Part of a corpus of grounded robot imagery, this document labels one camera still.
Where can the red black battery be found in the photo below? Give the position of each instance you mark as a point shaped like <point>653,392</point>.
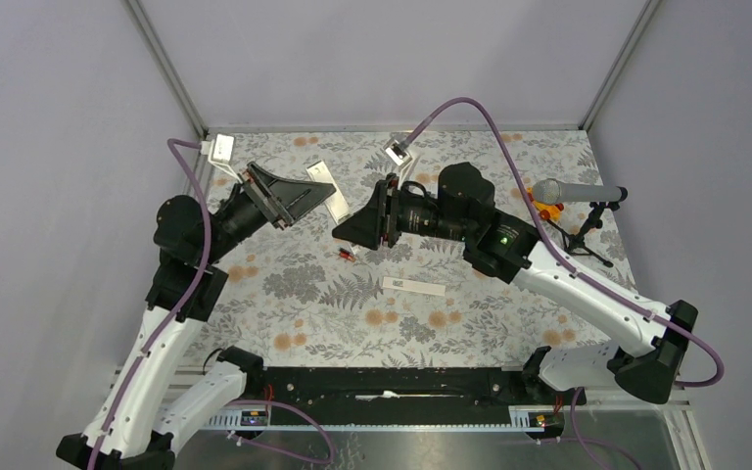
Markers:
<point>347,254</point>

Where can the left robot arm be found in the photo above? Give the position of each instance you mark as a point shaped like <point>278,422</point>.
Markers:
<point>132,430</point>

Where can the floral table mat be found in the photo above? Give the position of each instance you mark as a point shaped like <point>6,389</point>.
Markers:
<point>293,300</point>

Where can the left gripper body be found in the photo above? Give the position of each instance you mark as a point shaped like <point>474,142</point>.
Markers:
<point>251,210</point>

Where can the orange toy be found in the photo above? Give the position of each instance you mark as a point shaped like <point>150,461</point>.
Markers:
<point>545,212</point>

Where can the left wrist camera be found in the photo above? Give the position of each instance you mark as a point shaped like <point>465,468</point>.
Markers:
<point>220,149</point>

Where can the white remote battery cover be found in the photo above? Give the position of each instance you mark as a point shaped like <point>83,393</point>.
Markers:
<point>412,286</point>

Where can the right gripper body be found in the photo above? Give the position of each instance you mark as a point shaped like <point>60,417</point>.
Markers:
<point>417,214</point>

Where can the grey microphone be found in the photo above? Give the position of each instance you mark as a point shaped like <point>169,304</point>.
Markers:
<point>552,191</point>

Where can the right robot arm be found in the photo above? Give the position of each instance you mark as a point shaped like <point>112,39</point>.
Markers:
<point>647,339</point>

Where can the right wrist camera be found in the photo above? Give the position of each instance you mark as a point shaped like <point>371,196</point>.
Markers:
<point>399,155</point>

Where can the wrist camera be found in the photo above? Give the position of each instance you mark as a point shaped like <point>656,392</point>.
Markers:
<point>399,155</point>
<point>220,149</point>

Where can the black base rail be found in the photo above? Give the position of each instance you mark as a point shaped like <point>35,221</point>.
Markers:
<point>376,396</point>

